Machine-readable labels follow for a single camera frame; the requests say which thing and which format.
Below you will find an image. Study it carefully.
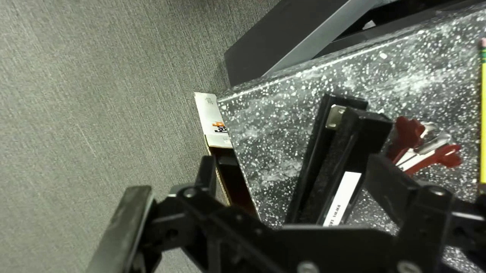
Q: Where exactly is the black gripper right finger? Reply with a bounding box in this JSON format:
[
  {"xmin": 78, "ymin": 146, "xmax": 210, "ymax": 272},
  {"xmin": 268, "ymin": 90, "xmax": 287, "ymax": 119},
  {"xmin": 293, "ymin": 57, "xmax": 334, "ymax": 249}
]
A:
[{"xmin": 363, "ymin": 154, "xmax": 486, "ymax": 273}]

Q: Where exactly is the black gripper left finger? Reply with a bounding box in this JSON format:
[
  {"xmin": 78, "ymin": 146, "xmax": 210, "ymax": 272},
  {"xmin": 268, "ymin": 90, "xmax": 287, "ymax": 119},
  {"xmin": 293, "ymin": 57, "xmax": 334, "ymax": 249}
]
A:
[{"xmin": 84, "ymin": 154, "xmax": 240, "ymax": 273}]

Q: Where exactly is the black stapler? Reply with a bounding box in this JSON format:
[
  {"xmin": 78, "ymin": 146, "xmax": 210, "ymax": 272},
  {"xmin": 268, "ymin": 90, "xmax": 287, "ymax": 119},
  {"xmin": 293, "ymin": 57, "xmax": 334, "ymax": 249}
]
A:
[{"xmin": 286, "ymin": 93, "xmax": 395, "ymax": 228}]

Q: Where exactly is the red patterned packet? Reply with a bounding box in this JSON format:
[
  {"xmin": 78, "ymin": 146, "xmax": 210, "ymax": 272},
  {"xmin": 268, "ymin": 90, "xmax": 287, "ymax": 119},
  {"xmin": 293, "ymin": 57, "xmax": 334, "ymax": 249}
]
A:
[{"xmin": 385, "ymin": 116, "xmax": 464, "ymax": 178}]

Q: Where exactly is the yellow pencil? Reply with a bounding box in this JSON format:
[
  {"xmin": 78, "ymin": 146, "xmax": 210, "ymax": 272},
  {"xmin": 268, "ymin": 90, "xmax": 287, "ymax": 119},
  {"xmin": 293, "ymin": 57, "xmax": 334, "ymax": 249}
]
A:
[{"xmin": 477, "ymin": 37, "xmax": 486, "ymax": 187}]

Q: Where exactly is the white cardboard shipping box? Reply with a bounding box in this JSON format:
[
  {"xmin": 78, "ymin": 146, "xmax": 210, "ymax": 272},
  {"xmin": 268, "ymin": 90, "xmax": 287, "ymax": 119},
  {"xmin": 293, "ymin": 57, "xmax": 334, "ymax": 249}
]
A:
[{"xmin": 193, "ymin": 91, "xmax": 260, "ymax": 222}]

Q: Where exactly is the black cabinet door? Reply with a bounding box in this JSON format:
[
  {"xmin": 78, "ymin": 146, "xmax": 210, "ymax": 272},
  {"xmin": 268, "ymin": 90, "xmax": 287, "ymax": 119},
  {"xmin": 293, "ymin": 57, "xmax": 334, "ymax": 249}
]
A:
[{"xmin": 224, "ymin": 0, "xmax": 392, "ymax": 90}]

